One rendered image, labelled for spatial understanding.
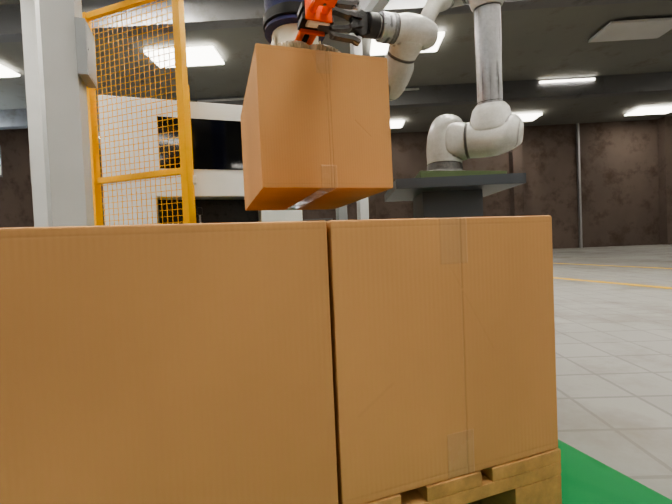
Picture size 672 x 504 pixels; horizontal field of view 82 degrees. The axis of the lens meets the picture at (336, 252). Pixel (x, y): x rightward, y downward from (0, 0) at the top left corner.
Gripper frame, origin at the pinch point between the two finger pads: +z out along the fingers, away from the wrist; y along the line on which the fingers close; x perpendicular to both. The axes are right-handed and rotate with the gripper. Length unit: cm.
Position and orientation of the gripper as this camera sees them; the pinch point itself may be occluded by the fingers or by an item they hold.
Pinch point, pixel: (316, 17)
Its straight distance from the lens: 137.5
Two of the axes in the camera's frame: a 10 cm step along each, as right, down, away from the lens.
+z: -9.4, 0.5, -3.3
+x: -3.3, -0.1, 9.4
